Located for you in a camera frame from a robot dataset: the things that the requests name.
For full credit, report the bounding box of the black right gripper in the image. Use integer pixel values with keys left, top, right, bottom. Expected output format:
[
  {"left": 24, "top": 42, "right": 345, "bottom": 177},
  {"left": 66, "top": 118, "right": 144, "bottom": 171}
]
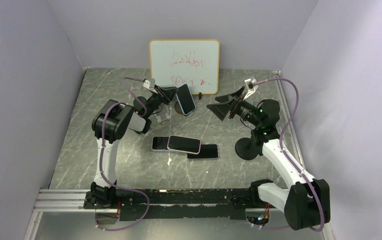
[{"left": 207, "top": 86, "right": 262, "bottom": 128}]

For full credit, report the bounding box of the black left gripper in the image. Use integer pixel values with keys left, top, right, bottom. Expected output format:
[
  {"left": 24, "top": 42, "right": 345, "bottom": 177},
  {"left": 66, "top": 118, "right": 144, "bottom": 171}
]
[{"left": 145, "top": 85, "right": 179, "bottom": 118}]

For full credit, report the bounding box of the blue case phone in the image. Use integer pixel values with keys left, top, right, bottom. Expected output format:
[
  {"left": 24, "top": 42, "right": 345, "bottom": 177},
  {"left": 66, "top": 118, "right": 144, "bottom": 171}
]
[{"left": 176, "top": 84, "right": 196, "bottom": 116}]

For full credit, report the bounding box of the silver metal phone stand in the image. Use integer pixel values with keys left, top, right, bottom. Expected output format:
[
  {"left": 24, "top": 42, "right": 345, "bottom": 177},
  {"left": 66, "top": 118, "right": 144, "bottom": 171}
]
[{"left": 154, "top": 104, "right": 172, "bottom": 123}]

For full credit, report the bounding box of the yellow framed whiteboard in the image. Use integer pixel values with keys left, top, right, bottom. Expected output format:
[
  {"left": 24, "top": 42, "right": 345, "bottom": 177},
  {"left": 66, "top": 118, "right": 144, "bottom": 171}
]
[{"left": 149, "top": 39, "right": 220, "bottom": 95}]

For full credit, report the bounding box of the lilac case phone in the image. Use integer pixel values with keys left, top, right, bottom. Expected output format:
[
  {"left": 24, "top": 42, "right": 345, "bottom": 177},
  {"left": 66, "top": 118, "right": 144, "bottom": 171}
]
[{"left": 151, "top": 136, "right": 169, "bottom": 152}]

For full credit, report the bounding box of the beige pink case phone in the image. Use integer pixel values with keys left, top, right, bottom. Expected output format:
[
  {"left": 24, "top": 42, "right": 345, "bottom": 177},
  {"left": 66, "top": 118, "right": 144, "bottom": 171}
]
[{"left": 167, "top": 135, "right": 201, "bottom": 155}]

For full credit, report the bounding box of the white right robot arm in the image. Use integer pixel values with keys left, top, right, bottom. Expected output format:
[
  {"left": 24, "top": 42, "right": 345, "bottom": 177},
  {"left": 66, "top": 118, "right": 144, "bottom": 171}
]
[{"left": 207, "top": 87, "right": 330, "bottom": 232}]

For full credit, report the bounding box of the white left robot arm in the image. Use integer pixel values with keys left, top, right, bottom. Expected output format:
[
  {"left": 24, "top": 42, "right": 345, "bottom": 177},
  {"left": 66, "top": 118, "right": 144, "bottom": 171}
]
[{"left": 84, "top": 85, "right": 178, "bottom": 209}]

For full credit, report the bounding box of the wooden round phone stand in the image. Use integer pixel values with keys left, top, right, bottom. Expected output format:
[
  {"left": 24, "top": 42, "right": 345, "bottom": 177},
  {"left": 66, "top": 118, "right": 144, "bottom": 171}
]
[{"left": 174, "top": 101, "right": 184, "bottom": 115}]

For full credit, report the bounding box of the black phone dark case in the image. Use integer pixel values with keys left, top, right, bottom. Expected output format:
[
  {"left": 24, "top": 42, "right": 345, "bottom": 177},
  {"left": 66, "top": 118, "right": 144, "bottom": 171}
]
[{"left": 187, "top": 144, "right": 219, "bottom": 160}]

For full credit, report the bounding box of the black round phone stand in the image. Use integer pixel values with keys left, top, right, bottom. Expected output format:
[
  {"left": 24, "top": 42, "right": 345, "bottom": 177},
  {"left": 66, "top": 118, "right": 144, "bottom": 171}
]
[{"left": 235, "top": 137, "right": 263, "bottom": 161}]

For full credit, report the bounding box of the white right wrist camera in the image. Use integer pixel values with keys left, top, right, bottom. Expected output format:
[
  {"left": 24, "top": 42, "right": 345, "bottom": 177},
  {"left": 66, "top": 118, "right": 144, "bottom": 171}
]
[{"left": 244, "top": 78, "right": 258, "bottom": 100}]

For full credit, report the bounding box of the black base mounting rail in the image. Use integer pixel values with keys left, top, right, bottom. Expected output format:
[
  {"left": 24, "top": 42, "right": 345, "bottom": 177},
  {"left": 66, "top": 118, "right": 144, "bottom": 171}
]
[{"left": 34, "top": 188, "right": 267, "bottom": 221}]

